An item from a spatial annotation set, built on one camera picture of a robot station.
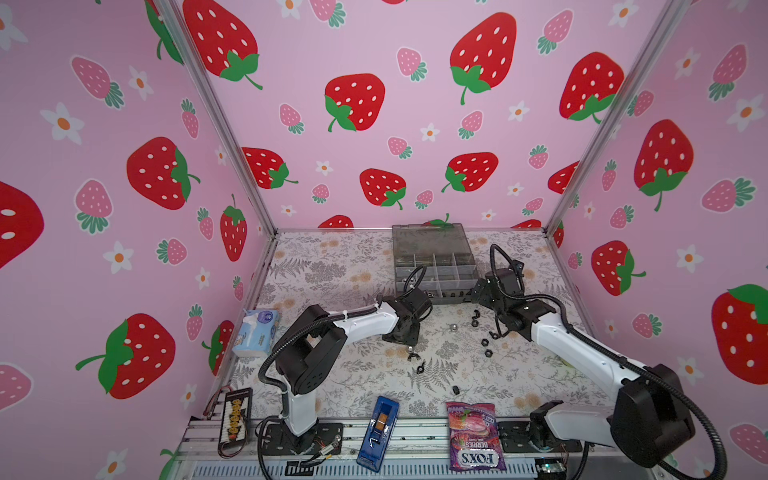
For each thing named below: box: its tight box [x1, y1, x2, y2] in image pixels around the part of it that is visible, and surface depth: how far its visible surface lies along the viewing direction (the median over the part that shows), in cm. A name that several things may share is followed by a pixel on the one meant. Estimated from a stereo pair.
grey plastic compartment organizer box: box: [392, 219, 479, 303], surface depth 117 cm
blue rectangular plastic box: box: [356, 395, 400, 472], surface depth 72 cm
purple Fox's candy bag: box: [446, 402, 507, 471], surface depth 74 cm
